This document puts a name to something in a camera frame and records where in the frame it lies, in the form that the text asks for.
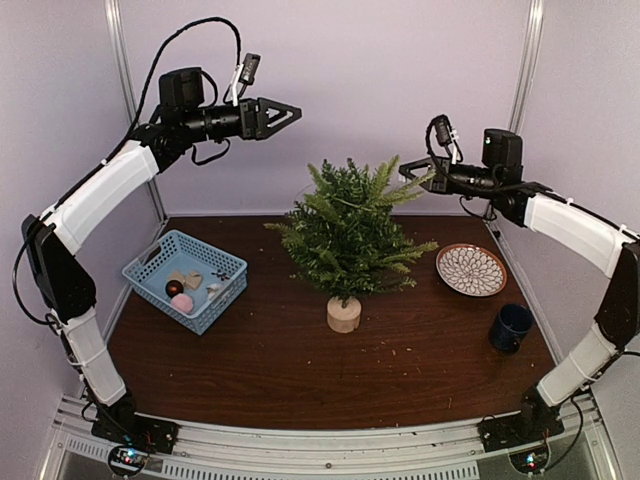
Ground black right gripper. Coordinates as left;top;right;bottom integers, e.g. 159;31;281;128
400;155;501;199

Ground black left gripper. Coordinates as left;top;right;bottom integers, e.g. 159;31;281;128
183;97;302;143

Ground small green christmas tree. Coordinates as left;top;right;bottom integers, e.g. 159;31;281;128
264;156;439;301

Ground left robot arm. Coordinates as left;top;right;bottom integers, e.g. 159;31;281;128
22;67;302;444

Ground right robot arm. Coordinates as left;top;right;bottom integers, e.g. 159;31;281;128
399;117;639;442

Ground round wooden tree base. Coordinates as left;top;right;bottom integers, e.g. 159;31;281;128
327;296;362;334

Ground floral patterned ceramic plate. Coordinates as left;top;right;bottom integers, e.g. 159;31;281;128
435;243;508;298

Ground dark berry sprig ornament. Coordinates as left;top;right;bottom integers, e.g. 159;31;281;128
212;269;229;282

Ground dark blue mug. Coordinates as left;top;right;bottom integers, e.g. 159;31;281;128
488;304;534;354

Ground beige fabric bow ornament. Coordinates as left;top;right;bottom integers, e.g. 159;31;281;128
168;270;203;290

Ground white fluffy ornament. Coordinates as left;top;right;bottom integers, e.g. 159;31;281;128
206;283;223;301

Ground light blue plastic basket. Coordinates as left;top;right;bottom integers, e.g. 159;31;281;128
122;230;248;335

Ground dark red bauble ornament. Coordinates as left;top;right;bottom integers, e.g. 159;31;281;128
165;280;184;298

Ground pink pompom ornament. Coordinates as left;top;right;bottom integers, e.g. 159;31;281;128
171;293;194;314

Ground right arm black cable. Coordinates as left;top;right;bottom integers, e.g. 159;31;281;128
423;115;451;161

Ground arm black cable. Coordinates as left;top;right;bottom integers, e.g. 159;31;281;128
102;17;246;166
423;115;451;161

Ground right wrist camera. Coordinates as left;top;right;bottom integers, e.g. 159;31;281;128
432;114;463;164

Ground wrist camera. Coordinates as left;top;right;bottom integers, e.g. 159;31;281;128
432;114;463;164
224;53;261;106

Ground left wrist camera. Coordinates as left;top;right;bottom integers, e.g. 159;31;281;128
224;53;261;106

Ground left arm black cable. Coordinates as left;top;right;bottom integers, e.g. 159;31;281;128
102;17;246;166

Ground right aluminium frame post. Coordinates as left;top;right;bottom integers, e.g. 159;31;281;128
509;0;545;134

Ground aluminium frame post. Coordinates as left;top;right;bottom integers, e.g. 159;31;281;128
104;0;167;224
509;0;545;134

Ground left aluminium frame post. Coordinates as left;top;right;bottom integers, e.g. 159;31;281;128
104;0;167;224

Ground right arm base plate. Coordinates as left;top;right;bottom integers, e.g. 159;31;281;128
477;412;565;453

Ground aluminium front rail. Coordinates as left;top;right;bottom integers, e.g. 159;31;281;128
52;394;609;480

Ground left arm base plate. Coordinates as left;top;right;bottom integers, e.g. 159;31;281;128
91;411;179;454

